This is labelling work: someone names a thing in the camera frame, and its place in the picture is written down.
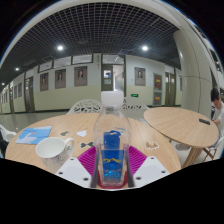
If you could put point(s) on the small dark paper cutouts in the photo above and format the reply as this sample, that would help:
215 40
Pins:
86 145

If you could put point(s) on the red notice board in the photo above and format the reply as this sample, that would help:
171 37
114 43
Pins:
157 82

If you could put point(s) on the black bag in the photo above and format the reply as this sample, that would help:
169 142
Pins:
2 148

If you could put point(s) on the clear blue-labelled water bottle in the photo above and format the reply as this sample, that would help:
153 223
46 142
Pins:
111 143

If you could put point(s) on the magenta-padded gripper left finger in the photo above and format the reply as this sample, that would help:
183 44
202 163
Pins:
71 171

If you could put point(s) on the green exit sign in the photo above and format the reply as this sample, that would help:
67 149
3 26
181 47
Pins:
134 95

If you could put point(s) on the white lattice-back plastic chair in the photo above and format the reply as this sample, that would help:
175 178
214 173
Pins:
85 106
136 108

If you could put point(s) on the framed wall portraits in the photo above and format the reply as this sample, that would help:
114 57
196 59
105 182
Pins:
80 76

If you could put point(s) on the round wooden side table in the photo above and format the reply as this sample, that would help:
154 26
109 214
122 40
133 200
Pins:
180 125

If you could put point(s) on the dark wooden door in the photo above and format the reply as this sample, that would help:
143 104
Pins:
170 89
29 95

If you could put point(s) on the small white paper cutout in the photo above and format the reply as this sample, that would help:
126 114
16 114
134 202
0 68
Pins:
81 133

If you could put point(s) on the black phone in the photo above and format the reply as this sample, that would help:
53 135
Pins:
204 121

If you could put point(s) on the white plastic armchair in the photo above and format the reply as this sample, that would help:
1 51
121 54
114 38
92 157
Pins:
6 135

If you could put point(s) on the person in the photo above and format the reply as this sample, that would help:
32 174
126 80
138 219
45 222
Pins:
219 108

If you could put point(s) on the small beige paper cutout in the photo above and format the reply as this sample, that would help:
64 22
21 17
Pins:
152 145

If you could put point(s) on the small grey paper cutout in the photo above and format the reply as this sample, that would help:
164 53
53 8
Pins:
64 133

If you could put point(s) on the white ceramic mug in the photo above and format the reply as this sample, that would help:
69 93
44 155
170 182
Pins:
53 153

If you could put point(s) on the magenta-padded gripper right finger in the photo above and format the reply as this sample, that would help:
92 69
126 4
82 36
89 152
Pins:
150 170

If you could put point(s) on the blue and white booklet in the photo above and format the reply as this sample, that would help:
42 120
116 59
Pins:
33 135

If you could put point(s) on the round ceiling lights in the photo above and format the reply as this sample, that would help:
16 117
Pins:
60 48

